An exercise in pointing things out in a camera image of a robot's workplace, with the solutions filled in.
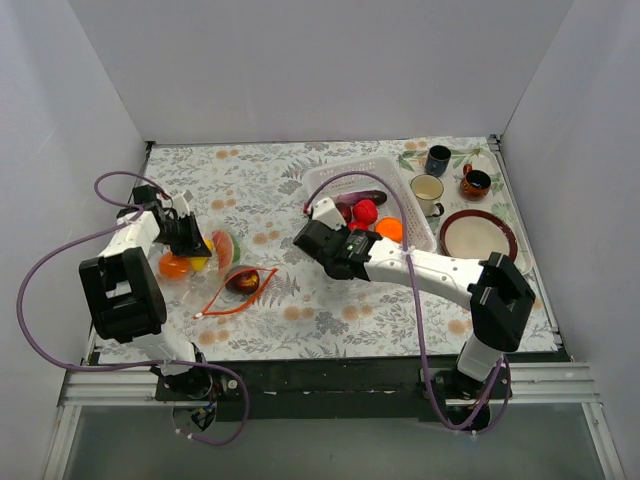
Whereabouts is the clear zip bag orange seal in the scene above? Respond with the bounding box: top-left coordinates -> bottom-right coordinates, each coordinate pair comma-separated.
167,228 -> 278,319

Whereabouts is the fake orange mandarin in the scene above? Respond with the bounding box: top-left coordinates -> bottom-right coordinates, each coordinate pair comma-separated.
374,217 -> 404,243

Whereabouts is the cream enamel mug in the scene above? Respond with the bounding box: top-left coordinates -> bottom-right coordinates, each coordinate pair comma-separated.
410,174 -> 445,218

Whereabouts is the white plastic mesh basket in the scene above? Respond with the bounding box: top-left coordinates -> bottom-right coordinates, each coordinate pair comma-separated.
302,156 -> 437,253

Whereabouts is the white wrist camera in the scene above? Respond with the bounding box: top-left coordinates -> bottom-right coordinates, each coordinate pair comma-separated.
311,197 -> 347,230
169,190 -> 193,219

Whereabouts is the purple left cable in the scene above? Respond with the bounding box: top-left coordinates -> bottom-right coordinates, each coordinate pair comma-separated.
15,170 -> 251,447

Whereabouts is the cream plate red rim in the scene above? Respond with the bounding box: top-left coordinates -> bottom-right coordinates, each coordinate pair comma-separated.
439,209 -> 518,261

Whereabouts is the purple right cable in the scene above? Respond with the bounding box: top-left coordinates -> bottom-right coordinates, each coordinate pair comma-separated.
305,170 -> 513,432

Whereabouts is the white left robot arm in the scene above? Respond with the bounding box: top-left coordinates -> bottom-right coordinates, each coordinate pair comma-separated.
79,184 -> 213,400

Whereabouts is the dark blue mug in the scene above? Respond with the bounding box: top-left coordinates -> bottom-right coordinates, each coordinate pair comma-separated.
425,145 -> 452,177

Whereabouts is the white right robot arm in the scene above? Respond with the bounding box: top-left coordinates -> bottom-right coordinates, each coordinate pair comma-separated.
293,220 -> 536,398

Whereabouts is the floral serving tray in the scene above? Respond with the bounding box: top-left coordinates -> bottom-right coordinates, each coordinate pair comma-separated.
426,146 -> 533,275

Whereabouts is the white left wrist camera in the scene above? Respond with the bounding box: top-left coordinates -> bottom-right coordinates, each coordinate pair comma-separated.
169,190 -> 193,219

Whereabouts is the orange brown mug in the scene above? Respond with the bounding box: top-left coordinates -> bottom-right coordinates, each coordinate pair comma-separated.
459,164 -> 492,201

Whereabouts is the floral tablecloth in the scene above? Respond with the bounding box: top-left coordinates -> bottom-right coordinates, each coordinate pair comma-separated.
146,137 -> 490,362

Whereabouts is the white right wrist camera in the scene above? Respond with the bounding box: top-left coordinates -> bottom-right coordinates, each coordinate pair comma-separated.
311,197 -> 347,230

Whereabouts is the fake watermelon slice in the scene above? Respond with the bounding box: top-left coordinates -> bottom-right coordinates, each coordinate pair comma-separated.
212,230 -> 241,269

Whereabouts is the dark red fake plum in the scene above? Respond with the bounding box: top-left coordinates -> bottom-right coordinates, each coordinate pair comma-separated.
225,266 -> 261,295

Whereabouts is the yellow fake lemon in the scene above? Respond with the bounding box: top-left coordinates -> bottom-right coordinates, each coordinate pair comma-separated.
189,257 -> 210,272

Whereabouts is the purple fake eggplant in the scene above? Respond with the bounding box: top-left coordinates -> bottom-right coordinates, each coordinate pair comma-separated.
333,190 -> 388,207

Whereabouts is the purple cable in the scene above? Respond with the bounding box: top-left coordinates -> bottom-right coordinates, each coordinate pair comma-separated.
15,170 -> 251,447
305,170 -> 513,432

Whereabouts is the red fake apple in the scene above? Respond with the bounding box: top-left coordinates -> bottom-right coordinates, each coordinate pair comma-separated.
347,221 -> 369,231

